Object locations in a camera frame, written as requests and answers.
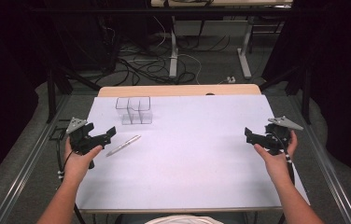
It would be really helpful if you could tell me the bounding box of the white desk leg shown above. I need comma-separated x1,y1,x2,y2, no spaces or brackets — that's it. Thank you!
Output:
168,15,179,79
236,15,254,80

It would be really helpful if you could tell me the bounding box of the aluminium rail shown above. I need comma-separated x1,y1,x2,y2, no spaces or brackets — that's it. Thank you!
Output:
0,94,71,224
288,92,351,224

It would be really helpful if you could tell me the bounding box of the person's left hand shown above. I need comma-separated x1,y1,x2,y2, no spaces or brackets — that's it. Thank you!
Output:
63,136,104,185

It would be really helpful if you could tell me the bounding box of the clear acrylic pen holder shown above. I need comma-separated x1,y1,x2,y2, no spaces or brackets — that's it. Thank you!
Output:
115,95,154,126

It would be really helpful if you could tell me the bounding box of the black metal stand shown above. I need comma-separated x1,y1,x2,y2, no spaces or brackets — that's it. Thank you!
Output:
46,55,103,124
259,62,313,125

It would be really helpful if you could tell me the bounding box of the person's right hand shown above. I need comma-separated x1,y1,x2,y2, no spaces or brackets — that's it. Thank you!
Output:
253,130,299,185

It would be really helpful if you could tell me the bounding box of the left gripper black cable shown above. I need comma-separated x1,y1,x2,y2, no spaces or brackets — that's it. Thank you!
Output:
55,133,86,224

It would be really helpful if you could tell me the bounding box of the tangle of floor cables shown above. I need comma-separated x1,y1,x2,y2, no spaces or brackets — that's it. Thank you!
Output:
95,15,232,87

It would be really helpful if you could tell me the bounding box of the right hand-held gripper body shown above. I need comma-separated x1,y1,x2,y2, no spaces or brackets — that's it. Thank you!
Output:
257,115,304,157

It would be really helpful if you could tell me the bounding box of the light wooden desk top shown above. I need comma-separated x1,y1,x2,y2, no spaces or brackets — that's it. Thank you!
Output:
149,0,294,8

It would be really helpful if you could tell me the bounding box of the white table cover sheet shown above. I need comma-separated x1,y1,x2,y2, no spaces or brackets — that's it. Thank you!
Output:
75,94,311,211

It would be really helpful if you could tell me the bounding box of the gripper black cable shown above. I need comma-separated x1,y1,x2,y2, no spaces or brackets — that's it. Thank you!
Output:
55,133,86,224
270,130,297,224

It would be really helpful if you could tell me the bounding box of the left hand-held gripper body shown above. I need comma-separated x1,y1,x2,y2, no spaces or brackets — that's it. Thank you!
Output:
65,117,106,170

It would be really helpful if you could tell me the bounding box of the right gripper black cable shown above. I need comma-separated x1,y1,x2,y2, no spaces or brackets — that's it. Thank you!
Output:
270,130,297,224

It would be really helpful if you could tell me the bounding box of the silver pen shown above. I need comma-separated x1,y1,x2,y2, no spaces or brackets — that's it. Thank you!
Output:
105,134,142,158

